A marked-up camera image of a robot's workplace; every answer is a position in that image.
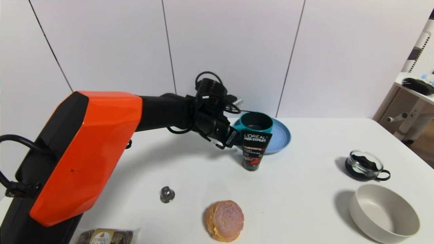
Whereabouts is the black cable at arm base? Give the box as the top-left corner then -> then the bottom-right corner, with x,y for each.
0,134 -> 43,199

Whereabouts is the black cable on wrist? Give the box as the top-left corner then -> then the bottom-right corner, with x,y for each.
166,71 -> 253,135

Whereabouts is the teal saucepan with handle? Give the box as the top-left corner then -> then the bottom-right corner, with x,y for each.
233,111 -> 274,135

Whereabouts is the round pink yellow pastry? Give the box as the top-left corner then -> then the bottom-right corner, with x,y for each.
204,200 -> 245,243

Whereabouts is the blue plate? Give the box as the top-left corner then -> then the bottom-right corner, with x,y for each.
234,117 -> 292,155

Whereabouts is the beige bowl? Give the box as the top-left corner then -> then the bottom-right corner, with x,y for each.
349,184 -> 420,244

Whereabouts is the black L'Oreal Men Expert tube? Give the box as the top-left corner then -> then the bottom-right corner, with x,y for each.
241,129 -> 273,171

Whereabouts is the silver coffee capsule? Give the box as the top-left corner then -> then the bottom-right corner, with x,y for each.
160,186 -> 176,203

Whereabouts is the black brush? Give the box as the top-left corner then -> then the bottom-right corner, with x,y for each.
401,78 -> 434,96

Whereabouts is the Ferrero Rocher chocolate pack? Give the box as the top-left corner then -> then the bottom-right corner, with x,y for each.
74,228 -> 140,244

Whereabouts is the glass cup with black handle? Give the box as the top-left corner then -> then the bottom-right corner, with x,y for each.
345,149 -> 391,182

